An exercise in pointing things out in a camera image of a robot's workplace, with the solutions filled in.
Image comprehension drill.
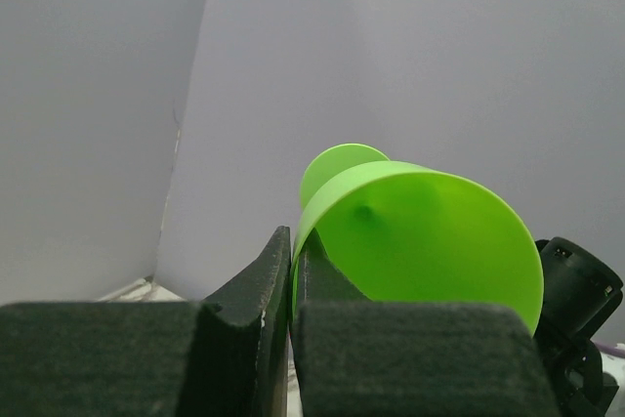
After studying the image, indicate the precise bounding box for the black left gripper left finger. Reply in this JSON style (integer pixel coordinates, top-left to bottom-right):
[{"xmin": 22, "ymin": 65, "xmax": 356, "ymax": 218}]
[{"xmin": 1, "ymin": 227, "xmax": 291, "ymax": 416}]

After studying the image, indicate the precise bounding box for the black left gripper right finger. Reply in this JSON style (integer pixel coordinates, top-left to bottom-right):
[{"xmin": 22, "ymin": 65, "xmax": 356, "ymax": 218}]
[{"xmin": 291, "ymin": 233, "xmax": 559, "ymax": 416}]

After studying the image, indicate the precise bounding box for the green plastic wine glass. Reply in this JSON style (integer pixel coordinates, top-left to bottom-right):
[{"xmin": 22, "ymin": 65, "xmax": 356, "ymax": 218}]
[{"xmin": 293, "ymin": 143, "xmax": 544, "ymax": 332}]

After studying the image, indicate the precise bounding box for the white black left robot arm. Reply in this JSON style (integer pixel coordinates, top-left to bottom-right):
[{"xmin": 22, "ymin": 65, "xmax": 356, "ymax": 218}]
[{"xmin": 1, "ymin": 227, "xmax": 623, "ymax": 416}]

